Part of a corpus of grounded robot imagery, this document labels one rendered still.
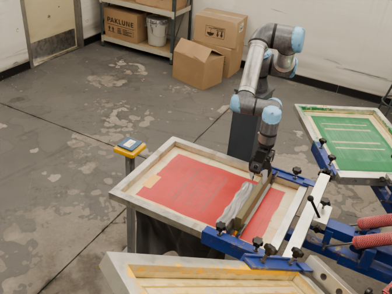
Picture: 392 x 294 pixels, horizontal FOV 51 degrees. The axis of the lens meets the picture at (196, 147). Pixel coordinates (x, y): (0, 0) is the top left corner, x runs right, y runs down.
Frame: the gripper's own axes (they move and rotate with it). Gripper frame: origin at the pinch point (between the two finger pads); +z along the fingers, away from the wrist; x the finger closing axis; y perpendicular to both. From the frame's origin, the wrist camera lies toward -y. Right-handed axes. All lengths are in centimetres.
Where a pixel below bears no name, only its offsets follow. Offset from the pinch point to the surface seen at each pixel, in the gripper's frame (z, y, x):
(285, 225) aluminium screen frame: 12.4, -6.7, -17.7
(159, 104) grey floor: 115, 216, 182
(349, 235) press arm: 7.8, -3.4, -43.1
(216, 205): 16.0, -7.2, 14.8
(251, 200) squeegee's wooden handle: 5.4, -7.7, -1.2
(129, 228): 78, 8, 76
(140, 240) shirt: 43, -22, 47
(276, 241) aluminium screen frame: 12.2, -17.9, -17.1
